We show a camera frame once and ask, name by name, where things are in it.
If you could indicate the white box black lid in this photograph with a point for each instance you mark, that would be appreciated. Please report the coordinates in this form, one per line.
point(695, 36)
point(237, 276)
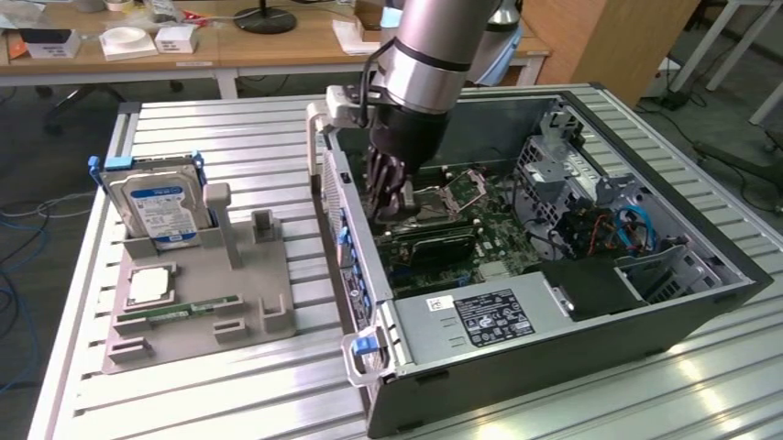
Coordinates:
point(52, 48)

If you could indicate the white square tray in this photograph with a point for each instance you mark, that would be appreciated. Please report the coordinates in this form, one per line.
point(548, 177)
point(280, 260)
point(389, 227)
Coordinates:
point(128, 46)

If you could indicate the white labelled box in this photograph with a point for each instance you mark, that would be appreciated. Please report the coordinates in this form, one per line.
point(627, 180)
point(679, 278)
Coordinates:
point(177, 39)

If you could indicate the white paper stack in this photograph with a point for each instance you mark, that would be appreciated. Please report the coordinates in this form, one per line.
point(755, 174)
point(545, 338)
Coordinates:
point(355, 39)

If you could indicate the black floor box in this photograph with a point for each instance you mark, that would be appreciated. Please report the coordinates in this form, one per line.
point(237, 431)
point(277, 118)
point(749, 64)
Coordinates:
point(672, 100)

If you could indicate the black chair base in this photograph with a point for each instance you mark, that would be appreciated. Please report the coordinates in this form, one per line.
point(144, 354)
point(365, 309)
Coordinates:
point(73, 101)

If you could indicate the hard disk with blue caddy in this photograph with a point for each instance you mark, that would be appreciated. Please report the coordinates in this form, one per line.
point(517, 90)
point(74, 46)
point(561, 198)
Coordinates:
point(159, 206)

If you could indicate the black round lamp base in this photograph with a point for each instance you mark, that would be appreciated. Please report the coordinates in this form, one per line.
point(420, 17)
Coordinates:
point(265, 20)

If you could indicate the metal drive cage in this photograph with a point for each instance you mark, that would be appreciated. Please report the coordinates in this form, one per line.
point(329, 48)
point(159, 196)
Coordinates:
point(551, 174)

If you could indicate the white tape roll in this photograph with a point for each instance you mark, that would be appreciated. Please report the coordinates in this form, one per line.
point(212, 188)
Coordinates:
point(117, 4)

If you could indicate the white table frame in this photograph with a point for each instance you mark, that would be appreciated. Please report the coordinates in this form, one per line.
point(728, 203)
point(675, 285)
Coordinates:
point(700, 48)

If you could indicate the grey cup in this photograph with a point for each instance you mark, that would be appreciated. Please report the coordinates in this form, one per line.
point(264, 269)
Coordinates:
point(89, 5)

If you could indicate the grey parts rack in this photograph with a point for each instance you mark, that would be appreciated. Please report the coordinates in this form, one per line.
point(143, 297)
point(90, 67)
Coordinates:
point(201, 284)

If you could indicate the grey power supply unit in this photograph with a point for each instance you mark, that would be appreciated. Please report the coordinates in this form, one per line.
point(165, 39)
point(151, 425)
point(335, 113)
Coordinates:
point(428, 334)

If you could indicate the labelled RAM stick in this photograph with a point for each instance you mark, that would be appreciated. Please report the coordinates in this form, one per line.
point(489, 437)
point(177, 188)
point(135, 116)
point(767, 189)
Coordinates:
point(440, 227)

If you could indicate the orange packet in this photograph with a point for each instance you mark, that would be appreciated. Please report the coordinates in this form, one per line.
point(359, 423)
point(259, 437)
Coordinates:
point(17, 49)

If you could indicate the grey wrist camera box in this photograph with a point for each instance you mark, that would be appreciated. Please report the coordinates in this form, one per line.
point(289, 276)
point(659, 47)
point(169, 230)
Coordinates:
point(343, 107)

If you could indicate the CPU socket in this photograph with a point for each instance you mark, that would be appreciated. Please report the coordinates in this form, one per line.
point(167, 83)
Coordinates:
point(437, 206)

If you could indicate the black floor stand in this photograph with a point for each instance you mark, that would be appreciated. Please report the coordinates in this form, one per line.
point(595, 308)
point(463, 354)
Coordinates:
point(733, 158)

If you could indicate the wooden desk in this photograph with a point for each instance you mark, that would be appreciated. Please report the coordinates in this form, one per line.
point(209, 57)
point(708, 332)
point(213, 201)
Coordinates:
point(92, 66)

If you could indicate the black open PC case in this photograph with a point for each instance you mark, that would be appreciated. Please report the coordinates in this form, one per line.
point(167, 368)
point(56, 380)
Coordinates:
point(551, 366)

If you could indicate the black graphics card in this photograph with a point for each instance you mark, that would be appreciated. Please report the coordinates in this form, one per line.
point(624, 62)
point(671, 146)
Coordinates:
point(443, 247)

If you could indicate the metal socket cover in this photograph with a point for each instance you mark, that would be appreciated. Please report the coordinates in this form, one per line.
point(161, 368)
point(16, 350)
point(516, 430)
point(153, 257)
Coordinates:
point(471, 188)

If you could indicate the brown cardboard box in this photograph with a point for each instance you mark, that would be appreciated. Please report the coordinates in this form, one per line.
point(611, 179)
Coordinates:
point(367, 11)

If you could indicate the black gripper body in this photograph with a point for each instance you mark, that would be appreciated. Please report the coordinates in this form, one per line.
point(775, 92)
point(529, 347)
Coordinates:
point(407, 137)

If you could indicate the grey disk bay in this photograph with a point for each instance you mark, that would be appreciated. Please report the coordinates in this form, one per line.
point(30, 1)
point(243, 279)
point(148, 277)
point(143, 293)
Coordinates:
point(660, 275)

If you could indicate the black RAM slot bank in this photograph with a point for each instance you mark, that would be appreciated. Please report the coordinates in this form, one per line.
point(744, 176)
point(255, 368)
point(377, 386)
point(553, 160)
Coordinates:
point(433, 176)
point(455, 225)

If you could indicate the wooden cabinet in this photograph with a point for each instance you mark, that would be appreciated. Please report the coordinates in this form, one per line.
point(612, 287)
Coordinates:
point(611, 46)

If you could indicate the green motherboard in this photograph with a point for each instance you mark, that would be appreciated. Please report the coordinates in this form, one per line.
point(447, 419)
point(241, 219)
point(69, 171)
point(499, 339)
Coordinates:
point(501, 247)

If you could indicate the green RAM stick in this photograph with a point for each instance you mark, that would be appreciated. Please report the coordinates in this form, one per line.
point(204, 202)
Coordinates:
point(180, 309)

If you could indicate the silver CPU chip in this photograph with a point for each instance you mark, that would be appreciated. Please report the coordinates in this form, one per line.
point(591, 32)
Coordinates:
point(149, 286)

